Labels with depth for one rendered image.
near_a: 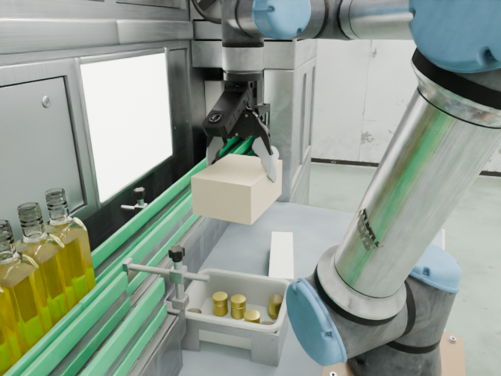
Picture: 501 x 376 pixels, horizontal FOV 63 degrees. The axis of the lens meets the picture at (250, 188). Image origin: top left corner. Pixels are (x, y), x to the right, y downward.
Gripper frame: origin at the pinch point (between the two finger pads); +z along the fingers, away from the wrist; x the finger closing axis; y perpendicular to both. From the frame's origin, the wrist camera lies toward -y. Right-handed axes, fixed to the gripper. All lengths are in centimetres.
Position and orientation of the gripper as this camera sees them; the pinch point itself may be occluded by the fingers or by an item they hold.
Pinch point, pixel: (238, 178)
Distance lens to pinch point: 80.1
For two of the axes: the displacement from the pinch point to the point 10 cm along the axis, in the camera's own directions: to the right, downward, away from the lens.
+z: 0.0, 9.3, 3.6
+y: 4.0, -3.3, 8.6
